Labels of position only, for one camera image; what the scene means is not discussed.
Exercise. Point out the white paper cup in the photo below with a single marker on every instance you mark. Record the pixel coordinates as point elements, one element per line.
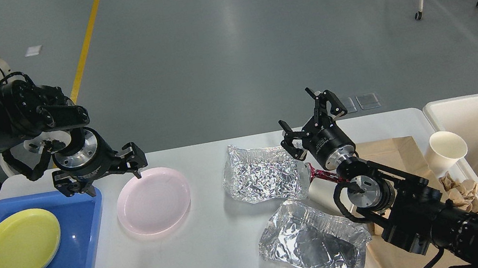
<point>445,150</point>

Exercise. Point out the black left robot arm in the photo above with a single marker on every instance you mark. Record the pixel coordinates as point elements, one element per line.
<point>40,126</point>

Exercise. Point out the pink plate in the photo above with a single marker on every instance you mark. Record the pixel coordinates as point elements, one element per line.
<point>154,203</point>

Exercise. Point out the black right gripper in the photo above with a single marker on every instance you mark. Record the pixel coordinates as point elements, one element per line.
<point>330,146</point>

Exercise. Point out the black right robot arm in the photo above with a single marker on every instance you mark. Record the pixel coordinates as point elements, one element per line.
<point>410,212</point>

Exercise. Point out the brown paper bag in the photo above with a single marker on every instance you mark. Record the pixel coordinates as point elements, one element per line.
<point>403,154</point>

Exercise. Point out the crumpled foil tray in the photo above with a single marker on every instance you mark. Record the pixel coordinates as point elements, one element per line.
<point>262,174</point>
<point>302,236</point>

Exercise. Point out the crumpled brown paper ball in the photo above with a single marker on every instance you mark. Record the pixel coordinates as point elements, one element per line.
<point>462,194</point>

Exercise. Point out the crumpled foil tray upper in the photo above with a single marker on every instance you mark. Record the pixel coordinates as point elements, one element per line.
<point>262,174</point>

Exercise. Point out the yellow plate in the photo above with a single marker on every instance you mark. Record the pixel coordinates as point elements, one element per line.
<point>29,239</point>

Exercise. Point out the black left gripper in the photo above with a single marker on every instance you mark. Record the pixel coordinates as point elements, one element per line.
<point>91,159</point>

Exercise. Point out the crumpled foil tray lower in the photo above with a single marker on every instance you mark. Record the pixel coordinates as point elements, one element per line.
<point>302,236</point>

